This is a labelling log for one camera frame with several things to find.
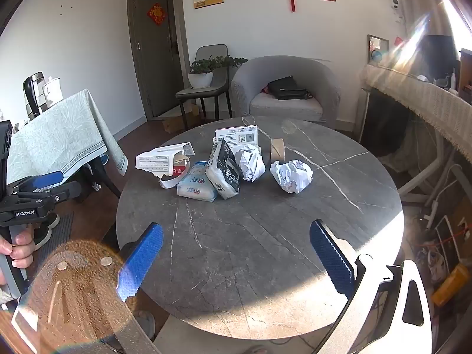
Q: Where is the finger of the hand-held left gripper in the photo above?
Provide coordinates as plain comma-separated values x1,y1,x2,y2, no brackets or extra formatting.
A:
9,171,64,194
17,181,82,207

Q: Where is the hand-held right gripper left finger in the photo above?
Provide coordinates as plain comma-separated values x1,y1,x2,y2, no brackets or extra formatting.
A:
11,222,165,354

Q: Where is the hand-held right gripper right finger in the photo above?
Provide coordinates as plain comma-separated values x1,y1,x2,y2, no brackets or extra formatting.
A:
310,220,433,354

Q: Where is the blue and white tissue packet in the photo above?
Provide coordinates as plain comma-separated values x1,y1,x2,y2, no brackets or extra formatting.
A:
176,161,219,202

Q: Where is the torn white cardboard box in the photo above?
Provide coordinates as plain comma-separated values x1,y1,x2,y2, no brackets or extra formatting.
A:
135,142,195,189

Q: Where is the white paper ball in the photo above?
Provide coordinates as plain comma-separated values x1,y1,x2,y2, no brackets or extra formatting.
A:
270,160,314,194
235,144,266,182

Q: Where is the black and white tissue packet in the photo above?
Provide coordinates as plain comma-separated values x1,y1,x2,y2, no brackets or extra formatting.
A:
205,141,241,200

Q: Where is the person's left hand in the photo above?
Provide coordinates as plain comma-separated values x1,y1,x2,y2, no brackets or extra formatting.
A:
0,225,36,286

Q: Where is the grey striped floor mat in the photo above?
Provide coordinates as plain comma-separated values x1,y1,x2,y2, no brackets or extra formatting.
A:
33,212,74,262

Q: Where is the black table leg with sock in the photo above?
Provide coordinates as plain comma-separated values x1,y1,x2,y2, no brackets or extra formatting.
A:
92,157,122,199

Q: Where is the patterned tablecloth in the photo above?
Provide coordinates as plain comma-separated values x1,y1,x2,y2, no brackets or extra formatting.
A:
6,88,129,192

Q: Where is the grey slipper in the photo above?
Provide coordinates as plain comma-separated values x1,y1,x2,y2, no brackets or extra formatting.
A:
133,310,156,342

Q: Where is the black electric kettle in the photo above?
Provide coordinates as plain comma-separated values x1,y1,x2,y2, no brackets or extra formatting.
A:
23,73,47,119

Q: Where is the cream floor rug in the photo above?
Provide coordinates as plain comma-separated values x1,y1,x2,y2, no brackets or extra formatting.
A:
155,315,332,354

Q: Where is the white lidded mug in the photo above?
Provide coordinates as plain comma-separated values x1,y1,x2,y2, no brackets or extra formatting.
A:
42,77,64,106

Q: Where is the orange packet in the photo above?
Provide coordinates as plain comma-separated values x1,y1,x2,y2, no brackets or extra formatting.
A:
431,263,471,307

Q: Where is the flat cardboard box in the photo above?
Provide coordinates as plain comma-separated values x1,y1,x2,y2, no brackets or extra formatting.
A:
162,103,201,133

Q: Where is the grey door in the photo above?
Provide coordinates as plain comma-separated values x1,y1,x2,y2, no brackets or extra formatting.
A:
126,0,185,120

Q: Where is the white printed card box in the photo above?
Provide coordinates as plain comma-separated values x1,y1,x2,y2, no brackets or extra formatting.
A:
215,125,259,148

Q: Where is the grey dining chair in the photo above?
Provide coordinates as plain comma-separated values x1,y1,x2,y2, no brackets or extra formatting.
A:
176,43,234,130

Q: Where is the potted plant in white pot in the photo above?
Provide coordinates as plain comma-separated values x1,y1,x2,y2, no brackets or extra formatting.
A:
187,55,248,89

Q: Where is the black handbag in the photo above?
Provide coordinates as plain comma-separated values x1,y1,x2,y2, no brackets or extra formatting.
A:
266,76,312,101

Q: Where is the cream lace cloth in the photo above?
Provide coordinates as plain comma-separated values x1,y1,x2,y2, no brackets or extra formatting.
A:
359,64,472,155

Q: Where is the grey armchair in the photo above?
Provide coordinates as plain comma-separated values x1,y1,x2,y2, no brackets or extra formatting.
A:
230,56,342,129

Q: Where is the red door decoration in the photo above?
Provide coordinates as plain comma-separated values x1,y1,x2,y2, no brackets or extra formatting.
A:
147,3,165,26

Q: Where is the framed picture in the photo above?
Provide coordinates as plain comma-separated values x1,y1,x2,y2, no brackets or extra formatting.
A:
367,34,389,69

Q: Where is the dark monitor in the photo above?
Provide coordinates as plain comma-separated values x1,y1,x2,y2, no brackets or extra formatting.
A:
420,35,460,82

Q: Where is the white metal desk frame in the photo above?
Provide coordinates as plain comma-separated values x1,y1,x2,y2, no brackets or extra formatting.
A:
396,129,463,207

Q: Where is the white wall device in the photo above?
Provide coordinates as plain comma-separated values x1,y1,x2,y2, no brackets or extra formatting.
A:
391,0,406,23

